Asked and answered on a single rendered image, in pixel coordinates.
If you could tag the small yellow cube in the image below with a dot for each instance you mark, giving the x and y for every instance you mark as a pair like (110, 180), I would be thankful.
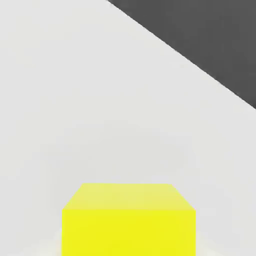
(128, 230)

